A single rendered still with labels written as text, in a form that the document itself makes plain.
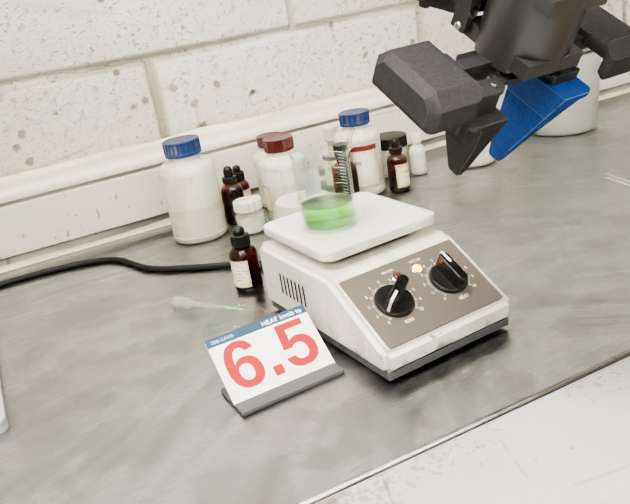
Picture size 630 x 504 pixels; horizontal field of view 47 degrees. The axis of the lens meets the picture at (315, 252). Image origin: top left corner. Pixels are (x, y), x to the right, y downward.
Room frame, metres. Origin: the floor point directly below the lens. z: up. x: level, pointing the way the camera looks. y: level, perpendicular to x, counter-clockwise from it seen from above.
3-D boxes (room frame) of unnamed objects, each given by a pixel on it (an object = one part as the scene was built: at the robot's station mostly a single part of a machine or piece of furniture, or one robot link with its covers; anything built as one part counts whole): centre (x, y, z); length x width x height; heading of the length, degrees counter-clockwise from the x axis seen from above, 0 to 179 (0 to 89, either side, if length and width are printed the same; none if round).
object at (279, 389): (0.52, 0.05, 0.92); 0.09 x 0.06 x 0.04; 115
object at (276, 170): (0.93, 0.02, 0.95); 0.06 x 0.06 x 0.11
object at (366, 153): (0.99, -0.08, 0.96); 0.06 x 0.06 x 0.11
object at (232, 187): (0.95, 0.10, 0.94); 0.03 x 0.03 x 0.08
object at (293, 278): (0.60, -0.04, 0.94); 0.22 x 0.13 x 0.08; 28
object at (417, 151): (1.03, -0.17, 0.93); 0.02 x 0.02 x 0.06
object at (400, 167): (0.97, -0.13, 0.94); 0.03 x 0.03 x 0.07
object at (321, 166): (0.62, -0.02, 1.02); 0.06 x 0.05 x 0.08; 54
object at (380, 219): (0.63, -0.03, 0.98); 0.12 x 0.12 x 0.01; 28
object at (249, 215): (0.90, 0.08, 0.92); 0.04 x 0.04 x 0.04
